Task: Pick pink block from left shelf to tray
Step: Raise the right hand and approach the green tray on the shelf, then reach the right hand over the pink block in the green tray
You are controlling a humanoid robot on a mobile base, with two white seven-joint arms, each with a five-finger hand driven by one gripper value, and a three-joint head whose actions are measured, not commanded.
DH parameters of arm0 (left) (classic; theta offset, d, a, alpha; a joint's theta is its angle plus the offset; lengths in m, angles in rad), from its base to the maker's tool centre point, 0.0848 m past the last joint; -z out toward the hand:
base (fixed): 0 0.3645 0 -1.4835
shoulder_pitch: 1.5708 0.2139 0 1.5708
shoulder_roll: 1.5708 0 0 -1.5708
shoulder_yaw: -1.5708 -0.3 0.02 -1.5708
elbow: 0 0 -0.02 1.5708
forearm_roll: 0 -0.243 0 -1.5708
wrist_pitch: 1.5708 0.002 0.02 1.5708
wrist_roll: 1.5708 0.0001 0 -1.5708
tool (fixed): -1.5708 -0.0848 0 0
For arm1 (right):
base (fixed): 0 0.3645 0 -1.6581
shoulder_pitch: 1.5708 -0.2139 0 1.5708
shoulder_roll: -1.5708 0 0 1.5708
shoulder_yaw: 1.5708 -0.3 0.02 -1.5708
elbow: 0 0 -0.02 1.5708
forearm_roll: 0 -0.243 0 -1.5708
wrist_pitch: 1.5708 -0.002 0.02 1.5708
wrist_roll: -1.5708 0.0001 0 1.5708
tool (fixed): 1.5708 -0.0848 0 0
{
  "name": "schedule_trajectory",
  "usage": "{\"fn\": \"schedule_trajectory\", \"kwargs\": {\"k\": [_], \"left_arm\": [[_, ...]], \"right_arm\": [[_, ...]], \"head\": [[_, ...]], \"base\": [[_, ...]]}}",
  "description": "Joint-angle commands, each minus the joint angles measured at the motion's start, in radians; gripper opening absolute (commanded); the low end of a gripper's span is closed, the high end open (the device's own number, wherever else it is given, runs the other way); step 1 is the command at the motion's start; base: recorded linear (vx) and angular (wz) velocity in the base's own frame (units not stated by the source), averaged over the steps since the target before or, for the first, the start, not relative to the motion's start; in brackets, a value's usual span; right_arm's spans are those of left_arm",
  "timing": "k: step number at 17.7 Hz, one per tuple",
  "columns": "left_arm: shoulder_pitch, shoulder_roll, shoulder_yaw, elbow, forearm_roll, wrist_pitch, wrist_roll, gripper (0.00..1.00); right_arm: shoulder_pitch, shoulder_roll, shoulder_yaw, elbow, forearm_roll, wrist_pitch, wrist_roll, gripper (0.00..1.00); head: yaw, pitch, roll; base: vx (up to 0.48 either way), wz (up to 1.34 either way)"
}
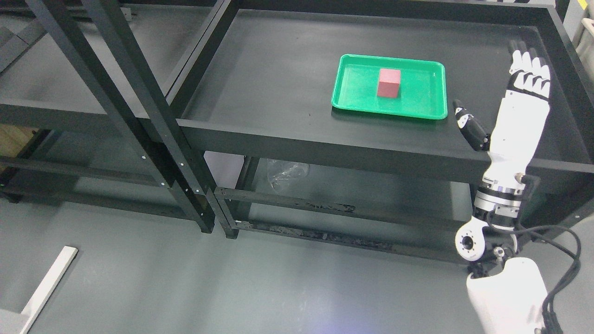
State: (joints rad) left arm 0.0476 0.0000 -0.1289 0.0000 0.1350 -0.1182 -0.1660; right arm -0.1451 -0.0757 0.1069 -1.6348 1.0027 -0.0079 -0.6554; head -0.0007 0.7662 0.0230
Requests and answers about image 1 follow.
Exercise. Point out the black metal shelf right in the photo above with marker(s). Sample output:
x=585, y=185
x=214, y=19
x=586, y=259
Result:
x=263, y=86

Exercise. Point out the green plastic tray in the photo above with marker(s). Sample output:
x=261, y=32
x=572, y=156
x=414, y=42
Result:
x=423, y=91

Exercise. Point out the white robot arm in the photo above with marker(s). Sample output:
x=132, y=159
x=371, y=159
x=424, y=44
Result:
x=505, y=289

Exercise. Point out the black metal shelf left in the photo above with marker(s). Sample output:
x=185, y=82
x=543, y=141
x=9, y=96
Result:
x=103, y=82

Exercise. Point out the black metal shelf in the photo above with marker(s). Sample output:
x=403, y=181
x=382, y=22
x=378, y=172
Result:
x=103, y=82
x=263, y=86

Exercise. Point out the clear plastic bag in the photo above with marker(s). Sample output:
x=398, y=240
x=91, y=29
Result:
x=282, y=175

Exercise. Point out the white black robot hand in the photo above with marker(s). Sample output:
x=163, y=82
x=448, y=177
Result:
x=522, y=112

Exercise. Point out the pink foam block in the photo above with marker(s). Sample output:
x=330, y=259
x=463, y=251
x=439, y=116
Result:
x=389, y=83

